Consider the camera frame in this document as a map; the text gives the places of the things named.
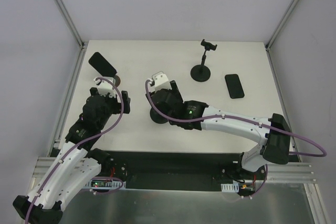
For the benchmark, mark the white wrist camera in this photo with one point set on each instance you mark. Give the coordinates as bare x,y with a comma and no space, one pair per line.
104,88
160,81

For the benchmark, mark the black phone on wooden stand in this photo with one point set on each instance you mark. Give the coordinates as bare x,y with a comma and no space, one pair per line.
101,65

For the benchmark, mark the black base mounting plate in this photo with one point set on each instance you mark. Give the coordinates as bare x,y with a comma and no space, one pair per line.
181,171

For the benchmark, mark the wooden-base phone stand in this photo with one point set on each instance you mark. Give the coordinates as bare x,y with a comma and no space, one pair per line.
117,80

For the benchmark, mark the left white cable duct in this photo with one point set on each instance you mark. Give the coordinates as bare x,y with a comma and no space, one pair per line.
104,184

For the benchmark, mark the right aluminium frame post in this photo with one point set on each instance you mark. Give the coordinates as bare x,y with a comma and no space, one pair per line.
285,17

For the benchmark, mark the black phone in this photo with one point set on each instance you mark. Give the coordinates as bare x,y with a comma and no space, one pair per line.
101,65
234,86

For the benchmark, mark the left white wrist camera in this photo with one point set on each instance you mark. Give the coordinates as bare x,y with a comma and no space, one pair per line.
104,88

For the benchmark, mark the white cable duct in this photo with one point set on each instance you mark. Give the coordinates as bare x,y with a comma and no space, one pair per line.
230,188
104,184

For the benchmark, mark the black round-base phone stand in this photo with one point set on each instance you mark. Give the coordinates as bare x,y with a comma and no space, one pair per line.
201,72

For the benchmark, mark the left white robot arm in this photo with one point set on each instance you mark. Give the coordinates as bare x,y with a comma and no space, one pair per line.
77,162

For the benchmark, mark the left aluminium frame post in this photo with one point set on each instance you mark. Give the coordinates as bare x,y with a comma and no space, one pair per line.
70,23

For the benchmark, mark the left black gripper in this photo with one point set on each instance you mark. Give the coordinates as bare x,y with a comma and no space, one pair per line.
122,100

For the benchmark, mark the horizontal aluminium rail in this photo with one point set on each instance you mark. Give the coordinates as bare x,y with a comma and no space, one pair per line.
291,173

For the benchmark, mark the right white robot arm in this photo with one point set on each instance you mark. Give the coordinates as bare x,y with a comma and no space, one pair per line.
271,135

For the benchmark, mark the aluminium frame post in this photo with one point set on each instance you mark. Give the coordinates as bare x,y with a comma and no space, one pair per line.
70,23
285,17

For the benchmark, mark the right white cable duct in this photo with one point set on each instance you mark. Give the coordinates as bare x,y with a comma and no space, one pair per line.
230,188

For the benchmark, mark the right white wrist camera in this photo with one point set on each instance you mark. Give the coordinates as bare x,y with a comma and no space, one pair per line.
160,81

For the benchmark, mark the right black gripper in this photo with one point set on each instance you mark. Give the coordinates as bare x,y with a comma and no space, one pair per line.
174,87

